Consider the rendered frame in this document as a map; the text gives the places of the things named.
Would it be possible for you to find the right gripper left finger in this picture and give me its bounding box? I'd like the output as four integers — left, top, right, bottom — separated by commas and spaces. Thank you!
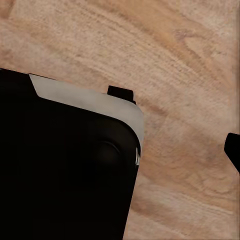
0, 133, 26, 193

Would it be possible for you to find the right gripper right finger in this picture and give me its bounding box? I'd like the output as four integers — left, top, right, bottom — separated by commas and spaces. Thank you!
224, 133, 240, 173

